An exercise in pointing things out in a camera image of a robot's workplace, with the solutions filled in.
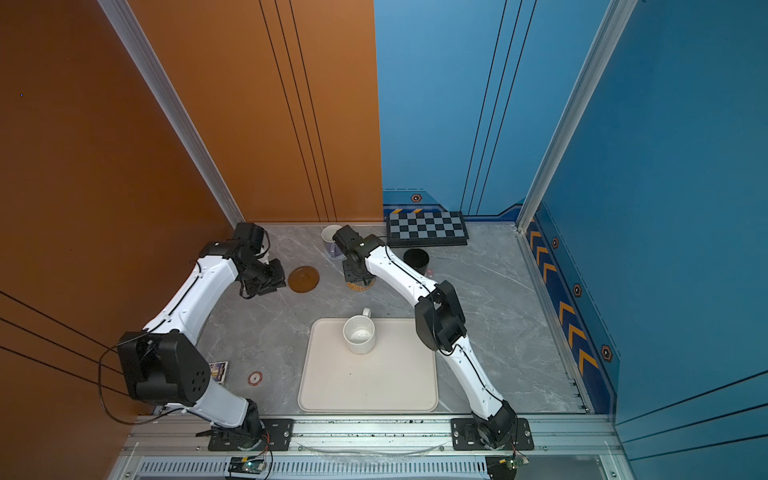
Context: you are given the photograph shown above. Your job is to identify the black chessboard box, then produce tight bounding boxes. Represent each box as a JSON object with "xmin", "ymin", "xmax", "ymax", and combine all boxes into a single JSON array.
[{"xmin": 386, "ymin": 210, "xmax": 469, "ymax": 248}]

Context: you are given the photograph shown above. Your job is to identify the aluminium front rail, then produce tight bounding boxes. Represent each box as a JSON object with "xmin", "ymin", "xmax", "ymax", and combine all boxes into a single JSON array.
[{"xmin": 108, "ymin": 413, "xmax": 634, "ymax": 479}]

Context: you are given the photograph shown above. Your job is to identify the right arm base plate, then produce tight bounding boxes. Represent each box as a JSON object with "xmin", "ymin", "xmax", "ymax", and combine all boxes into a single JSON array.
[{"xmin": 450, "ymin": 417, "xmax": 535, "ymax": 452}]

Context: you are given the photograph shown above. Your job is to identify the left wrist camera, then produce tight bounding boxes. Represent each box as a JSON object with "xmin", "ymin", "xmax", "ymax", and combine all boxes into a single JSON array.
[{"xmin": 234, "ymin": 222, "xmax": 271, "ymax": 258}]

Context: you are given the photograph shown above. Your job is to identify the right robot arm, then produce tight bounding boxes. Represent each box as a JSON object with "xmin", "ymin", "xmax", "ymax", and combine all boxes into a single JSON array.
[{"xmin": 342, "ymin": 243, "xmax": 519, "ymax": 449}]

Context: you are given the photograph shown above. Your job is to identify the rattan woven round coaster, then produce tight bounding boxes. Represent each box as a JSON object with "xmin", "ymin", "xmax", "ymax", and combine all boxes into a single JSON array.
[{"xmin": 346, "ymin": 280, "xmax": 375, "ymax": 292}]

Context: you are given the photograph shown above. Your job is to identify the white speckled mug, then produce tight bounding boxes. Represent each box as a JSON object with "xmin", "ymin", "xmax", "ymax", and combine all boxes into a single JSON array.
[{"xmin": 342, "ymin": 308, "xmax": 376, "ymax": 355}]

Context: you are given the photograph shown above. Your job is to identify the right circuit board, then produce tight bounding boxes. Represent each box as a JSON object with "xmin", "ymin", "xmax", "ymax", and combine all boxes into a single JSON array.
[{"xmin": 485, "ymin": 455, "xmax": 530, "ymax": 480}]

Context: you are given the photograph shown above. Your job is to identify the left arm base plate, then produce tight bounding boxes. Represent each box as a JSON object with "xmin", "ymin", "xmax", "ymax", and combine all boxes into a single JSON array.
[{"xmin": 207, "ymin": 418, "xmax": 294, "ymax": 454}]

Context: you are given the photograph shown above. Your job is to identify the cream serving tray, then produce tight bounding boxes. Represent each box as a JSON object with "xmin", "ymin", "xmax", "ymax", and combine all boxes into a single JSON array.
[{"xmin": 298, "ymin": 318, "xmax": 438, "ymax": 414}]

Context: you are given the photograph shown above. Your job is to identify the black mug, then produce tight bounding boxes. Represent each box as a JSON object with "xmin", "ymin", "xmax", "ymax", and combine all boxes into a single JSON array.
[{"xmin": 403, "ymin": 248, "xmax": 430, "ymax": 276}]

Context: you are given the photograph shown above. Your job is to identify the white mug purple handle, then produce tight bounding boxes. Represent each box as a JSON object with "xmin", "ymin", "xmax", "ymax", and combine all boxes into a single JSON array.
[{"xmin": 321, "ymin": 225, "xmax": 343, "ymax": 258}]

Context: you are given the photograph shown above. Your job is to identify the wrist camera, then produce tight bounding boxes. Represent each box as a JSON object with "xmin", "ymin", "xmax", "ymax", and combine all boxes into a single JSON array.
[
  {"xmin": 234, "ymin": 222, "xmax": 271, "ymax": 258},
  {"xmin": 332, "ymin": 225, "xmax": 365, "ymax": 256}
]

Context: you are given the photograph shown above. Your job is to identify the circuit board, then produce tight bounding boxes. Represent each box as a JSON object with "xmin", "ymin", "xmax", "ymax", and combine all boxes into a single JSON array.
[
  {"xmin": 227, "ymin": 456, "xmax": 266, "ymax": 478},
  {"xmin": 485, "ymin": 455, "xmax": 530, "ymax": 480}
]

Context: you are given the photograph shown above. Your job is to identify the purple card box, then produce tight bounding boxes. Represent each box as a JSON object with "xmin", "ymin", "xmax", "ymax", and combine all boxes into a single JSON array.
[{"xmin": 209, "ymin": 361, "xmax": 229, "ymax": 384}]

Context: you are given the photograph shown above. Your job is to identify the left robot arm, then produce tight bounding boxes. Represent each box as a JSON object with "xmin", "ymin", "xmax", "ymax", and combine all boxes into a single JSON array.
[{"xmin": 116, "ymin": 240, "xmax": 285, "ymax": 450}]

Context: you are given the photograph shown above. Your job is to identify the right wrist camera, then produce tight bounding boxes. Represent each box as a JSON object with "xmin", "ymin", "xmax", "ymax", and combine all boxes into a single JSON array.
[{"xmin": 332, "ymin": 225, "xmax": 365, "ymax": 256}]

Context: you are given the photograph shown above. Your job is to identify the left circuit board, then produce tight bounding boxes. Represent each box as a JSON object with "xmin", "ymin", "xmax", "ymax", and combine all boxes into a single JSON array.
[{"xmin": 227, "ymin": 456, "xmax": 266, "ymax": 478}]

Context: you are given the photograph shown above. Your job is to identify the brown wooden round coaster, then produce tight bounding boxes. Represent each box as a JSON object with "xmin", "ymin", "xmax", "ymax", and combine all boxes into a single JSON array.
[{"xmin": 287, "ymin": 266, "xmax": 320, "ymax": 293}]

